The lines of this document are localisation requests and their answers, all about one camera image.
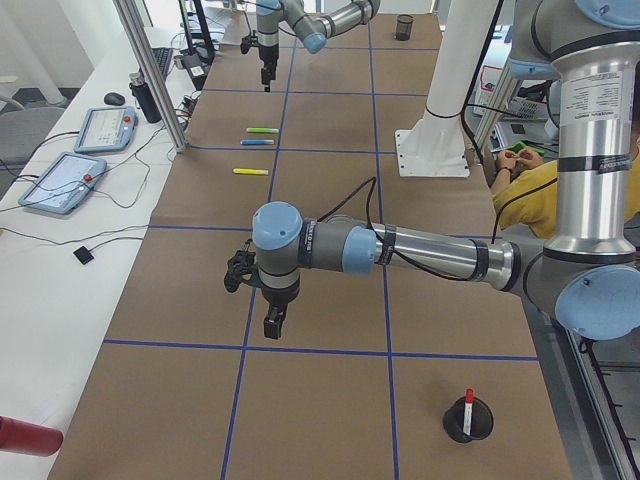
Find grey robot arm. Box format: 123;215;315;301
225;1;639;340
255;0;380;92

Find lower blue teach pendant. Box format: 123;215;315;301
18;152;108;215

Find blue marker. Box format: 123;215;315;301
240;139;276;146

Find black solid cup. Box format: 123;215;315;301
442;397;494;444

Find green marker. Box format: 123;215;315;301
246;127;279;135

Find aluminium frame post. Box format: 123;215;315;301
113;0;187;153

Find red bottle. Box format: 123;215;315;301
1;417;64;457

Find small black sensor box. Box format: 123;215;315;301
73;246;94;265

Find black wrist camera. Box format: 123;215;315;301
224;238;261;293
240;31;258;55

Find person in yellow shirt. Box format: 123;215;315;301
489;139;640;239

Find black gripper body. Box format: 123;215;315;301
261;287;299;320
258;44;278;75

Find black computer mouse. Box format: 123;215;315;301
103;92;126;106

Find blue teach pendant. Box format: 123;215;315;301
18;152;108;215
74;106;137;154

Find black keyboard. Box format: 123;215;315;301
152;47;174;78

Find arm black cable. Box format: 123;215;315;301
317;177;506;281

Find black mesh pencil cup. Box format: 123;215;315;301
395;14;414;41

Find yellow marker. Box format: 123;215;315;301
232;168;269;176

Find red white marker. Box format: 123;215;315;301
462;388;475;437

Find upper blue teach pendant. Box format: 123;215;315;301
74;106;137;154

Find black water bottle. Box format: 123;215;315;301
129;71;161;124

